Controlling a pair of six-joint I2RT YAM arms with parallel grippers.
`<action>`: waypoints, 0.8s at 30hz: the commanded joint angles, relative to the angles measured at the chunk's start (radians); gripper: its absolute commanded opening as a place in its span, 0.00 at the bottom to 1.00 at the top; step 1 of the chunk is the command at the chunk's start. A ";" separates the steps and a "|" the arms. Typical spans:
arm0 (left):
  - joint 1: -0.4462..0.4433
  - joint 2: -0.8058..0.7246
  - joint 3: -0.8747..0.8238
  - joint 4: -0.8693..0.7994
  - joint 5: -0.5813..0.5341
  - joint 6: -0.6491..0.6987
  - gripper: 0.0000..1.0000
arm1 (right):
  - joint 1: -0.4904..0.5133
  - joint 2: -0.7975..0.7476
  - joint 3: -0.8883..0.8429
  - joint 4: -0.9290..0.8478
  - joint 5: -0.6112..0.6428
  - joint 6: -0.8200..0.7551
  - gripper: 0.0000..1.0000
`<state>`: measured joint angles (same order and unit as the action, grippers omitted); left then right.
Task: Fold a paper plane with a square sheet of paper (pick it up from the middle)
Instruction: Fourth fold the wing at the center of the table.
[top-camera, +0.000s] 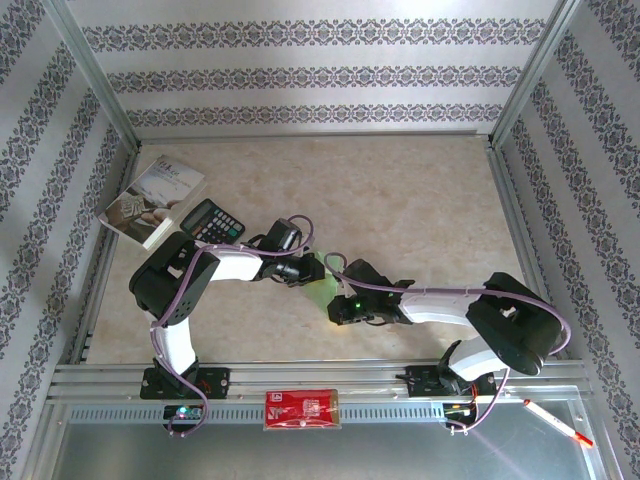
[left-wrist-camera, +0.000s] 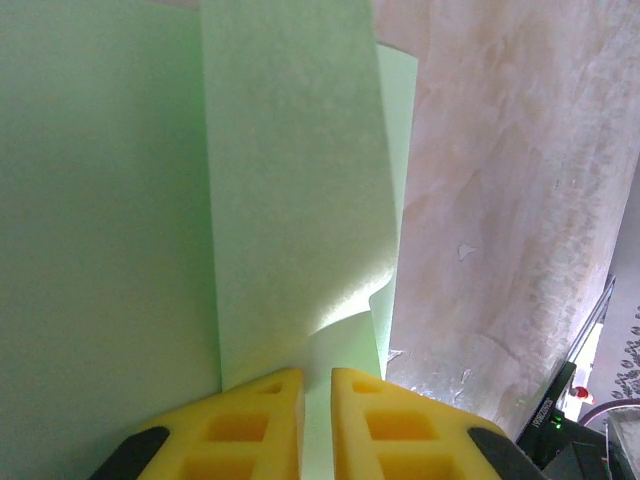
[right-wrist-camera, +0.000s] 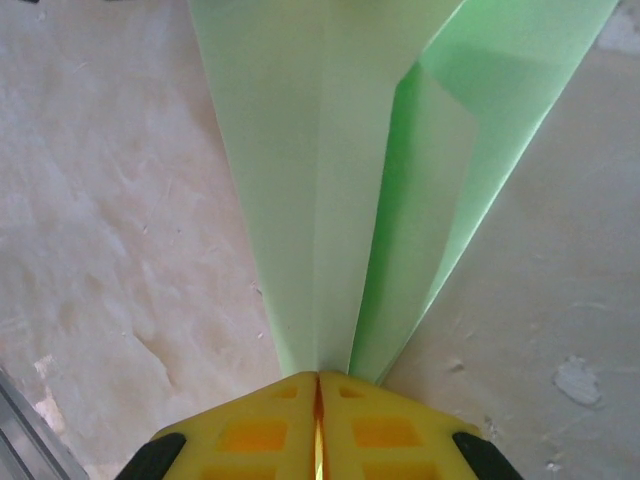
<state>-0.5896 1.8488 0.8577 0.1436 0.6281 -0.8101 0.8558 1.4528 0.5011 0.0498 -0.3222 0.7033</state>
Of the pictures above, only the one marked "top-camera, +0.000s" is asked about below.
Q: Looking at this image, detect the paperback book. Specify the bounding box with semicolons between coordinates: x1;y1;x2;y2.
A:
98;154;209;251

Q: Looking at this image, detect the black desk calculator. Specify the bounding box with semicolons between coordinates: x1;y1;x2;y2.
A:
179;198;246;246

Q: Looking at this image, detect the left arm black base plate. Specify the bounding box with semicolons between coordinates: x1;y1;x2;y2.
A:
139;366;232;401

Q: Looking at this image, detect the aluminium frame post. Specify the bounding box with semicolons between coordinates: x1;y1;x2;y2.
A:
42;0;142;151
488;0;586;147

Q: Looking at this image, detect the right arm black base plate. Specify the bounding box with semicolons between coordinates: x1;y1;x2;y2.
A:
394;364;498;399

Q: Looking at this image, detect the slotted aluminium table rail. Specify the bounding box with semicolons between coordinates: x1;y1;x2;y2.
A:
486;142;569;359
68;144;142;364

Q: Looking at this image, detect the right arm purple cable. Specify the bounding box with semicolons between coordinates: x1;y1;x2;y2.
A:
323;252;573;434

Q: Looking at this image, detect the white red marker pen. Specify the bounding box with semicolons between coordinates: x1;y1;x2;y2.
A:
522;398;596;448

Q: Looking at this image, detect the thin aluminium frame rail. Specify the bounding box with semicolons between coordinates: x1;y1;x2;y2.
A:
133;129;494;145

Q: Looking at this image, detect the wide aluminium profile rail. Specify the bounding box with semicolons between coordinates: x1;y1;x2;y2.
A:
47;359;594;402

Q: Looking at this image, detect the grey sheet metal panel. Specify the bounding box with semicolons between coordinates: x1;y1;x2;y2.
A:
47;399;604;480

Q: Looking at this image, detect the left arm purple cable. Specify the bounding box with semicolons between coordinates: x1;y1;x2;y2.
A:
149;214;316;439

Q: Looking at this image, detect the red packet in plastic sleeve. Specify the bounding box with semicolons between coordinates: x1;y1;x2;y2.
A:
263;388;344;431

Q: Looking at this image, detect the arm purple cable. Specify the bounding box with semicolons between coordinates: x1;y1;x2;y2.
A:
149;214;316;439
323;252;573;434

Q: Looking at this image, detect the grey slotted cable duct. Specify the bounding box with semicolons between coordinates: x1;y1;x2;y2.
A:
67;403;451;424

